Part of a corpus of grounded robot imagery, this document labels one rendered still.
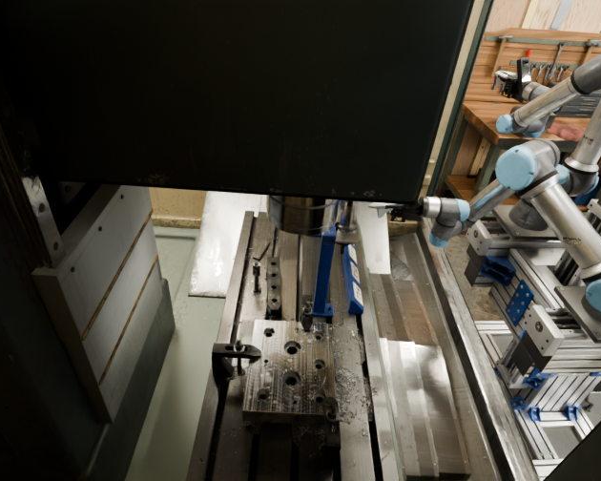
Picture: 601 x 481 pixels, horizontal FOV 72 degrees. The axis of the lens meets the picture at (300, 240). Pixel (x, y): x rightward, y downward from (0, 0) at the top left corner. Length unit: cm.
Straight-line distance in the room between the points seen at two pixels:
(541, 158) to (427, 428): 86
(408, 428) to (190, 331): 88
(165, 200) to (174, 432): 116
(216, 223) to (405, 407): 115
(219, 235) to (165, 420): 85
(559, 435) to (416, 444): 103
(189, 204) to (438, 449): 153
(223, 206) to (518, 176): 129
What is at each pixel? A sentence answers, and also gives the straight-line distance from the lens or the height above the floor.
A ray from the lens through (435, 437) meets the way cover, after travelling 147.
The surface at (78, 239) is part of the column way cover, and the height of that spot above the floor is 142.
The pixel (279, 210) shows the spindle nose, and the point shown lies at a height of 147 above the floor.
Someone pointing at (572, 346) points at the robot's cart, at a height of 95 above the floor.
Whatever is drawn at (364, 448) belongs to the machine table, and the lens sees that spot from 117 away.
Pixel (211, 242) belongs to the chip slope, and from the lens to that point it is 195.
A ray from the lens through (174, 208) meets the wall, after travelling 222.
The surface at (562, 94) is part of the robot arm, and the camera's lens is 177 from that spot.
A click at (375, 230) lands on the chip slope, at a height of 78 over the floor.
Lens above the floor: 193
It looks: 37 degrees down
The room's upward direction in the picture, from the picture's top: 5 degrees clockwise
